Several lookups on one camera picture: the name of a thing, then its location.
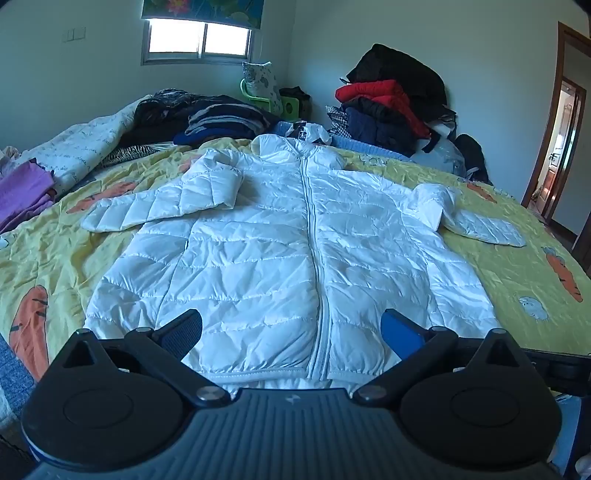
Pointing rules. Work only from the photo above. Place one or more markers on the floral roller blind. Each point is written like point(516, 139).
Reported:
point(240, 13)

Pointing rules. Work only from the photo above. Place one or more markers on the navy garment on pile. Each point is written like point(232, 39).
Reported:
point(373, 123)

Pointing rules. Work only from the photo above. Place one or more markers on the window with metal frame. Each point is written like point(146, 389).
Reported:
point(168, 41)

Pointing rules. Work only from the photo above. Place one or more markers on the yellow carrot print bedspread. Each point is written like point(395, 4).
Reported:
point(50, 265)

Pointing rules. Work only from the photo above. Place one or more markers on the green plastic chair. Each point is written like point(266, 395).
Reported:
point(291, 106)

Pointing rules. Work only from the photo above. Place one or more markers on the patterned cushion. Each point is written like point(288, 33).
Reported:
point(261, 82)

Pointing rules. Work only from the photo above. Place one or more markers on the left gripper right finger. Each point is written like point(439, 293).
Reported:
point(422, 352)

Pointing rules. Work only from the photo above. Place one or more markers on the white patterned quilt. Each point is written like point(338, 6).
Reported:
point(72, 154)

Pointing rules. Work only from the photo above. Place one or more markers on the white black plastic bag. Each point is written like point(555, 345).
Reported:
point(309, 132)

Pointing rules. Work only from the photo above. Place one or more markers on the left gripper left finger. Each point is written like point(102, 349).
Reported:
point(160, 353)

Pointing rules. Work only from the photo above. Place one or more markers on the red garment on pile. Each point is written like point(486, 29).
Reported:
point(384, 101)

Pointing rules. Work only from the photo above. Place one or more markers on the light blue knitted blanket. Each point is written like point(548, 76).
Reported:
point(364, 148)

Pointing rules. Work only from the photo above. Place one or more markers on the dark folded clothes pile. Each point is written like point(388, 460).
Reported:
point(183, 118)

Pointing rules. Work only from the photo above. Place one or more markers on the black jacket on pile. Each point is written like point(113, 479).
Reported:
point(424, 87)

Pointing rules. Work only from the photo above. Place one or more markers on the purple folded garment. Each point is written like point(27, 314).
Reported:
point(25, 193)

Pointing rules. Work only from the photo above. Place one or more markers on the white quilted down jacket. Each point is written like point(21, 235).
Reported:
point(291, 260)

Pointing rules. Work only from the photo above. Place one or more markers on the wall light switch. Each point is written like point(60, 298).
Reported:
point(74, 34)

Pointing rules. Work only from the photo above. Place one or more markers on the brown wooden door frame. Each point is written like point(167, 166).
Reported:
point(559, 187)

